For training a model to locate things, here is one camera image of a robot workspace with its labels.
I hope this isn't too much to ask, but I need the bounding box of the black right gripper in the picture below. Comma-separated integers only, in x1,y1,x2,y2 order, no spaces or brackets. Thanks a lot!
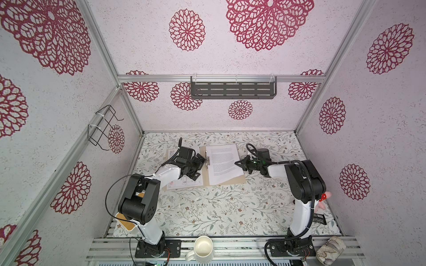
235,156,262,174

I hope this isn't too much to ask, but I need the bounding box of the white technical drawing sheet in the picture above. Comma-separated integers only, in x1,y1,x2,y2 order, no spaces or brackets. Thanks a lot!
165,147,204,191

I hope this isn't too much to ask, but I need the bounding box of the beige manila folder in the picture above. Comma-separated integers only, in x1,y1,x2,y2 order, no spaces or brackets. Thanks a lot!
163,144,246,191

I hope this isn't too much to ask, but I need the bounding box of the white printed text sheet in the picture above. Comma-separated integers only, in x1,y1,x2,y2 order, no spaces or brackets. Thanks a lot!
204,144,246,186

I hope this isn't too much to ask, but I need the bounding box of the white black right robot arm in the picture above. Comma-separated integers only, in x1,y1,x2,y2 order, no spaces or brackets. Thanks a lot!
235,144,326,240

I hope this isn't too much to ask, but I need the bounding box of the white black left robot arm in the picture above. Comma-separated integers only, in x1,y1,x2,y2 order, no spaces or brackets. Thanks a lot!
115,147,206,246

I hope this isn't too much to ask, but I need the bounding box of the pink pig plush toy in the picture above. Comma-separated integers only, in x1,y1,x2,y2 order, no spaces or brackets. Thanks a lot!
315,191,332,213

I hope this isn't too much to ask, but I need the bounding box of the small black card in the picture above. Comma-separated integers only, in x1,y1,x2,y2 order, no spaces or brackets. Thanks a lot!
312,213,327,225

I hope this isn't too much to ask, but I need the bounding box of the white wooden-top tissue box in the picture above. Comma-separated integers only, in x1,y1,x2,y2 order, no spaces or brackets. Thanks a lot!
115,212,136,232

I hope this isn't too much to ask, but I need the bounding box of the white ceramic mug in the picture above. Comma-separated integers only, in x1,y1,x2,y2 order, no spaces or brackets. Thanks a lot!
185,236,214,264

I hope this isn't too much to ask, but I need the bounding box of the marbled patterned cup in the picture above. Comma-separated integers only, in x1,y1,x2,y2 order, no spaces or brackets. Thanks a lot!
316,236,347,266

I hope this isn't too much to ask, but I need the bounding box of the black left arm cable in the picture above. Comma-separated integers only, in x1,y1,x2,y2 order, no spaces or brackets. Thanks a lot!
104,137,187,266

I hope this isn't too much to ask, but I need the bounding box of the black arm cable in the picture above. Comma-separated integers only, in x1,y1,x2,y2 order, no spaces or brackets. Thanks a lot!
104,137,187,266
245,142,317,266

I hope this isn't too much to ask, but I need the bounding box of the grey slotted wall shelf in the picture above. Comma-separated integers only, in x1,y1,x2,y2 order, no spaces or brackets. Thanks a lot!
190,76,277,100

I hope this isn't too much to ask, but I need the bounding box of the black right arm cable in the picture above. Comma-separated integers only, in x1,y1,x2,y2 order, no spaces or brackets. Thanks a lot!
245,142,317,266

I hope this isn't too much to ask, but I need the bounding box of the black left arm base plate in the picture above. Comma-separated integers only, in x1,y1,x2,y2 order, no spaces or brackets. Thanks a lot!
135,234,182,259

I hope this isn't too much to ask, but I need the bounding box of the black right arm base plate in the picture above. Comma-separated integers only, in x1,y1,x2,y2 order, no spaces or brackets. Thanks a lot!
267,236,316,258

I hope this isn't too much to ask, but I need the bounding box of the black wire wall rack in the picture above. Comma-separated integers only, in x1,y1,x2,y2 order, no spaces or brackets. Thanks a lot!
87,105,124,151

